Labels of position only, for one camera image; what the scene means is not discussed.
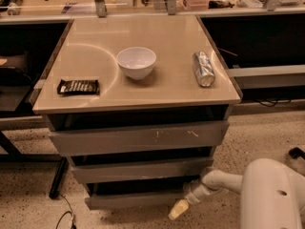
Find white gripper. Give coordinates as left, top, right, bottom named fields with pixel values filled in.
left=169, top=181, right=206, bottom=220

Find grey bottom drawer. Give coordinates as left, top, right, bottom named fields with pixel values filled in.
left=85, top=177, right=187, bottom=210

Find grey drawer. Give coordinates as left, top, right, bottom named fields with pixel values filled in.
left=71, top=157, right=214, bottom=184
left=50, top=121, right=229, bottom=156
left=85, top=177, right=187, bottom=210

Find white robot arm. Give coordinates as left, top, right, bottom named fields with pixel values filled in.
left=169, top=158, right=305, bottom=229

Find grey middle drawer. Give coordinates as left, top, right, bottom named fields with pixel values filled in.
left=71, top=157, right=214, bottom=184

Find grey top drawer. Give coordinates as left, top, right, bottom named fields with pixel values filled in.
left=50, top=121, right=229, bottom=156

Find grey drawer cabinet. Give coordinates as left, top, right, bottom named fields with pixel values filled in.
left=33, top=15, right=240, bottom=209

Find black chair base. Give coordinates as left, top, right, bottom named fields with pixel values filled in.
left=289, top=147, right=305, bottom=159

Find black table leg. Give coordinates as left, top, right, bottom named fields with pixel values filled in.
left=49, top=157, right=68, bottom=199

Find silver soda can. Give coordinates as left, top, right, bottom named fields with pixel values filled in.
left=193, top=51, right=215, bottom=88

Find black snack bar wrapper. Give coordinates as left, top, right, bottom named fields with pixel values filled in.
left=57, top=80, right=99, bottom=95

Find white bowl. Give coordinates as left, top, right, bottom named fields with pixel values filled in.
left=116, top=47, right=156, bottom=80

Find black floor cable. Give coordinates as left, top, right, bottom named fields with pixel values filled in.
left=54, top=193, right=78, bottom=229

